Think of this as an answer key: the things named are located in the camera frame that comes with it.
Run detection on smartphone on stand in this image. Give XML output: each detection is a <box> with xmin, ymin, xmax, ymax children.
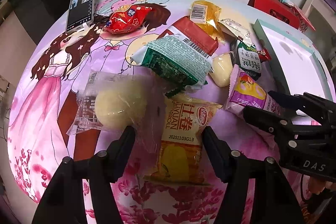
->
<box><xmin>66</xmin><ymin>0</ymin><xmax>95</xmax><ymax>34</ymax></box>

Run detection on person's hand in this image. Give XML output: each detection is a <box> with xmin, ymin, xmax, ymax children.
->
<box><xmin>308</xmin><ymin>177</ymin><xmax>336</xmax><ymax>194</ymax></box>

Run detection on large red gift box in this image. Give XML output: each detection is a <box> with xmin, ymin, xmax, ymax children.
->
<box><xmin>248</xmin><ymin>0</ymin><xmax>300</xmax><ymax>29</ymax></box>

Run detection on orange transparent snack packet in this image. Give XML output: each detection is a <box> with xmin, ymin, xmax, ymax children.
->
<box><xmin>189</xmin><ymin>0</ymin><xmax>225</xmax><ymax>44</ymax></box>

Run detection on white shelf unit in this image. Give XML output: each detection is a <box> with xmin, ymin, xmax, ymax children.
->
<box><xmin>301</xmin><ymin>0</ymin><xmax>336</xmax><ymax>57</ymax></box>

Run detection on beige label snack packet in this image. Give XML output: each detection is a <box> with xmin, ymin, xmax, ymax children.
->
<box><xmin>218</xmin><ymin>18</ymin><xmax>251</xmax><ymax>40</ymax></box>

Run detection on teal white tray box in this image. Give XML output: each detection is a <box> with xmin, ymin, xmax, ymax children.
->
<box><xmin>253</xmin><ymin>19</ymin><xmax>336</xmax><ymax>117</ymax></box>

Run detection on dark red snack packet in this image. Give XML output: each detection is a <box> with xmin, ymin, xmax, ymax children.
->
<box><xmin>158</xmin><ymin>16</ymin><xmax>219</xmax><ymax>56</ymax></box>

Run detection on cartoon printed tablecloth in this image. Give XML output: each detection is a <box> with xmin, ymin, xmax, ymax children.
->
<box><xmin>7</xmin><ymin>0</ymin><xmax>335</xmax><ymax>223</ymax></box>

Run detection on yellow egg roll snack packet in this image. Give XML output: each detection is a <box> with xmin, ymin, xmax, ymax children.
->
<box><xmin>144</xmin><ymin>94</ymin><xmax>222</xmax><ymax>185</ymax></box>

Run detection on clear round bun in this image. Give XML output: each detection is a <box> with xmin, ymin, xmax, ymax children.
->
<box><xmin>67</xmin><ymin>71</ymin><xmax>165</xmax><ymax>153</ymax></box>

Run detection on red patterned bag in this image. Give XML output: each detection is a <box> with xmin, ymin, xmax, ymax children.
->
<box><xmin>279</xmin><ymin>0</ymin><xmax>315</xmax><ymax>32</ymax></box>

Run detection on purple snack packet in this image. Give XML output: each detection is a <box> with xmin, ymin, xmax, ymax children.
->
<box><xmin>224</xmin><ymin>65</ymin><xmax>281</xmax><ymax>118</ymax></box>

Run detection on red patterned snack packet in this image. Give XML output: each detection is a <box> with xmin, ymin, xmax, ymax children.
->
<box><xmin>105</xmin><ymin>5</ymin><xmax>153</xmax><ymax>34</ymax></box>

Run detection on small red candy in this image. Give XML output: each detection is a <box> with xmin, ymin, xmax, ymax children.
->
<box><xmin>257</xmin><ymin>48</ymin><xmax>272</xmax><ymax>63</ymax></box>

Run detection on white green drink pouch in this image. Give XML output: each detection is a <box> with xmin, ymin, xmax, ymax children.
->
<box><xmin>230</xmin><ymin>39</ymin><xmax>261</xmax><ymax>80</ymax></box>

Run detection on green teal snack packet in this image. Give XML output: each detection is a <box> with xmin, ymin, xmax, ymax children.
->
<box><xmin>130</xmin><ymin>34</ymin><xmax>213</xmax><ymax>98</ymax></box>

